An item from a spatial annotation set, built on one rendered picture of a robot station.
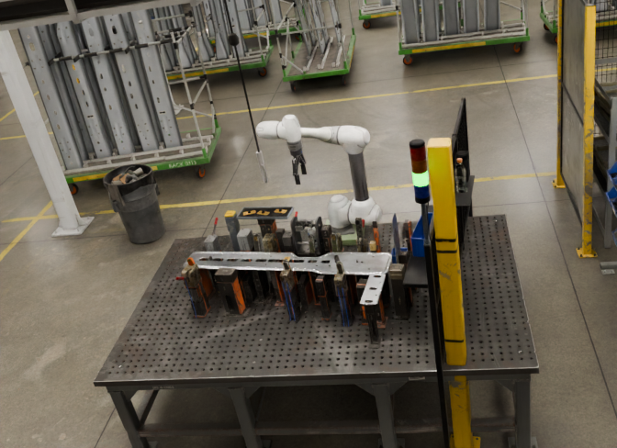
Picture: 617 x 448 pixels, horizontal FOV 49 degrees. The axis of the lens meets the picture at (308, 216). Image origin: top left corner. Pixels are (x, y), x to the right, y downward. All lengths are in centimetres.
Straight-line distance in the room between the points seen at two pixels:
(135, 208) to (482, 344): 404
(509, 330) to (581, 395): 85
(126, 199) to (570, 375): 429
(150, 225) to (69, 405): 227
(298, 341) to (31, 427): 220
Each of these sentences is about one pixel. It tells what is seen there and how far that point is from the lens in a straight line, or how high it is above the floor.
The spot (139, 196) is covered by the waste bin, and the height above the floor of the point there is 55.
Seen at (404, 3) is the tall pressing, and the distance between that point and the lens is 1077.
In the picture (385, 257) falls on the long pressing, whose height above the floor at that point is 100.
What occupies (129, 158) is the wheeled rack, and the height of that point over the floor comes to 28.
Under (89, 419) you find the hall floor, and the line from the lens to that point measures 527.
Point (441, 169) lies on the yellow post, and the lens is 317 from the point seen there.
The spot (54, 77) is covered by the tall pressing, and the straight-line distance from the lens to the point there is 865.
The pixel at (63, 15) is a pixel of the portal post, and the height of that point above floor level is 320.
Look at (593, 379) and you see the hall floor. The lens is 483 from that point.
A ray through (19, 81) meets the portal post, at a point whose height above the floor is 171.
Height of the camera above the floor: 330
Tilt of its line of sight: 29 degrees down
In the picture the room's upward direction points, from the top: 11 degrees counter-clockwise
